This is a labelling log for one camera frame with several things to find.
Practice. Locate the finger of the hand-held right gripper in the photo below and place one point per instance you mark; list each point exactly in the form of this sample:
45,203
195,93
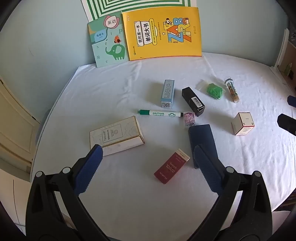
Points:
288,124
291,100

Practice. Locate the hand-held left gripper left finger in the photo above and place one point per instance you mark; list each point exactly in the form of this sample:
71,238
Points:
89,169

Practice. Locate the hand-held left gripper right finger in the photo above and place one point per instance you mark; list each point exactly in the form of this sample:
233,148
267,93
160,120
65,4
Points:
208,169

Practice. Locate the navy blue carton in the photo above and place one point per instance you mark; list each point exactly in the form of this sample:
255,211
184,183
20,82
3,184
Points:
203,136

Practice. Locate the dark red carton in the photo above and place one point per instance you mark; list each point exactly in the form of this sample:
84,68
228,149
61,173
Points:
171,166

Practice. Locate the cream carton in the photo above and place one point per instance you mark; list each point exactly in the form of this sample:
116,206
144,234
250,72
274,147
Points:
115,135

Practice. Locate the white cube carton red trim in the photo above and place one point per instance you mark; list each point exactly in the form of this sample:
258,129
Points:
242,124

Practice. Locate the small pink patterned box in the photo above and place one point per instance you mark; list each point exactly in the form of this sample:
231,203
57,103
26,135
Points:
189,119

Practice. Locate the small clear bottle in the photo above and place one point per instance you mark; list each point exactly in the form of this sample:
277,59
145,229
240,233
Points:
232,90

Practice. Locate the black carton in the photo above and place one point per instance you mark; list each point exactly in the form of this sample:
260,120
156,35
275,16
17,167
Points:
193,100

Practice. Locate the green and white marker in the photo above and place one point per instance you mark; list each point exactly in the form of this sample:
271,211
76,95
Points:
159,113

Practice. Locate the green clay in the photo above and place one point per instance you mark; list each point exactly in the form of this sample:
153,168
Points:
215,90

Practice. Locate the light blue carton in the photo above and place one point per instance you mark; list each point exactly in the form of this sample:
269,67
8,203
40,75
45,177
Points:
167,95

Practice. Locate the white tablecloth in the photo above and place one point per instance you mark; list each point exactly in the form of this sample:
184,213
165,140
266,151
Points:
138,204

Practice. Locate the cream panel door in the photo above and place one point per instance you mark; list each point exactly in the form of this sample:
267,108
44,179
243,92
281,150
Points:
13,129

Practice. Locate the teal elephant notebook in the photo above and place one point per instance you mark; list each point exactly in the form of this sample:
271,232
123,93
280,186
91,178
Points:
106,41

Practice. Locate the yellow workbook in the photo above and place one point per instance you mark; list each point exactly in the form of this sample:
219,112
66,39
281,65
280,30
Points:
161,34

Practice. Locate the green striped white board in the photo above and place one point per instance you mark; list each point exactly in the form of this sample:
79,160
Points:
92,9

